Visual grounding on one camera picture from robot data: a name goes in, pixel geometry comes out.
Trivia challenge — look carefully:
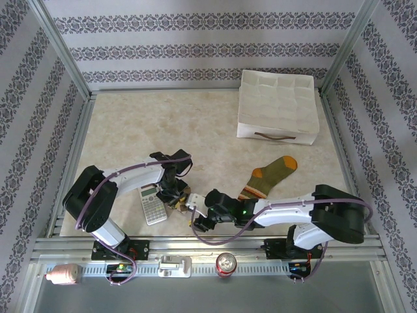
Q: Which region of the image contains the small circuit board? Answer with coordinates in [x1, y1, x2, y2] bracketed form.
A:
[288, 262, 311, 275]
[106, 263, 134, 275]

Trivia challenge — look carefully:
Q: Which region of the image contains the brown argyle sock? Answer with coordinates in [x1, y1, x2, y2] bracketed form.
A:
[166, 182, 194, 213]

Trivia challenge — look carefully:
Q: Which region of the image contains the aluminium back rail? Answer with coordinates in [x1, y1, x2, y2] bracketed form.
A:
[89, 87, 244, 98]

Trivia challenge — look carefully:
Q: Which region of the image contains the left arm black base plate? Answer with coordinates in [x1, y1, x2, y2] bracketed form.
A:
[92, 239, 151, 261]

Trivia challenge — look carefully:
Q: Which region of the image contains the pink plastic bottle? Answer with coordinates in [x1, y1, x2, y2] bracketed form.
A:
[44, 263, 79, 286]

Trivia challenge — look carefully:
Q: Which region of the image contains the aluminium front frame rail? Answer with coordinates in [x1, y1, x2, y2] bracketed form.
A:
[31, 237, 387, 263]

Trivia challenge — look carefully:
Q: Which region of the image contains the white plastic bracket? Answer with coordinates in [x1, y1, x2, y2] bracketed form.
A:
[158, 255, 192, 278]

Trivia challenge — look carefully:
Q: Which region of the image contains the slotted cable duct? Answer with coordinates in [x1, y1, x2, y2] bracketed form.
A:
[44, 262, 313, 278]

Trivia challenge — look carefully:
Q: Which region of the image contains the brown box handle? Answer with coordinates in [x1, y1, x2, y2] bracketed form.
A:
[254, 131, 296, 142]

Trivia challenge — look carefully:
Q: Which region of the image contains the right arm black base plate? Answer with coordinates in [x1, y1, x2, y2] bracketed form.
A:
[264, 237, 325, 261]

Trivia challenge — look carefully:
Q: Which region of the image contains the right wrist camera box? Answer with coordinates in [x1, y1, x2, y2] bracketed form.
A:
[186, 192, 208, 210]

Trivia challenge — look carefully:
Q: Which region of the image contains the white divided organizer box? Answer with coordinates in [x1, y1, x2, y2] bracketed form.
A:
[236, 68, 320, 147]

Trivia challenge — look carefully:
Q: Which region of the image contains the aluminium side rail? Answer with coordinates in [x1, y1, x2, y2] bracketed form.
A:
[45, 96, 97, 239]
[319, 93, 375, 235]

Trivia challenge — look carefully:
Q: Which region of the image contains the red soda can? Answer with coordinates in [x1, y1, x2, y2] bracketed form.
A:
[215, 252, 238, 278]

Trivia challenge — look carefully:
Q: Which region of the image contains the white scientific calculator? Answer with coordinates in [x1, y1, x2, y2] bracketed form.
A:
[139, 184, 168, 226]

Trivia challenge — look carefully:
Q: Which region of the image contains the aluminium frame post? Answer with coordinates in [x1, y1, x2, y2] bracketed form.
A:
[319, 0, 382, 97]
[27, 0, 94, 100]

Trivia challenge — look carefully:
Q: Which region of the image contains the green striped sock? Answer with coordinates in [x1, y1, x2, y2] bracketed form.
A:
[237, 155, 299, 200]

